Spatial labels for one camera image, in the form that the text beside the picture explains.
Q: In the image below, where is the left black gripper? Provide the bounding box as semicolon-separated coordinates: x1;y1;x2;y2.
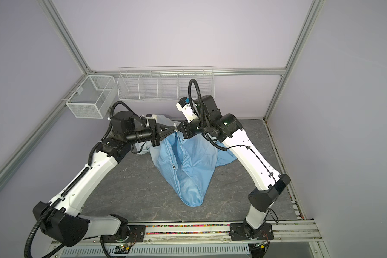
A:
126;119;176;147

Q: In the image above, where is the light blue jacket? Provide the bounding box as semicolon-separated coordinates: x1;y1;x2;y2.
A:
133;132;237;207

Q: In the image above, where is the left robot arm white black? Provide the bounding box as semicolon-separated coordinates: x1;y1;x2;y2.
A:
24;101;176;258

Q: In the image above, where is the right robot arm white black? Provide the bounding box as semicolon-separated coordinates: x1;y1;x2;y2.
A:
177;79;291;239

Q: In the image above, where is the small white mesh basket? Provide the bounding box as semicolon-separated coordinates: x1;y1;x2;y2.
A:
66;75;118;119

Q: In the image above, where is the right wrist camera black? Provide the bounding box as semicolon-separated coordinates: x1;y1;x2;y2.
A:
176;97;198;123

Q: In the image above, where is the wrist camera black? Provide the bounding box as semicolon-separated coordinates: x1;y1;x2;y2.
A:
142;114;158;120
176;97;198;123

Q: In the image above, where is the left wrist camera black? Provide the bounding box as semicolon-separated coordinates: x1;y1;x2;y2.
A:
142;114;158;120

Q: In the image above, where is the long white wire basket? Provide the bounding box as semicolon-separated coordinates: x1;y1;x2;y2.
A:
117;66;215;101

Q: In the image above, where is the aluminium front rail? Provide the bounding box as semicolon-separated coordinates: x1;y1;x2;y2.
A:
49;220;324;247

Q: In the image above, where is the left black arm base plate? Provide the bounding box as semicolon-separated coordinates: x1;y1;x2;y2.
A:
102;225;146;243

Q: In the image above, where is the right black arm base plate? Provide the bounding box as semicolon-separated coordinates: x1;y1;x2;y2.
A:
229;222;275;241

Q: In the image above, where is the white slotted cable duct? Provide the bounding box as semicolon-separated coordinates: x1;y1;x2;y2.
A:
58;244;250;258

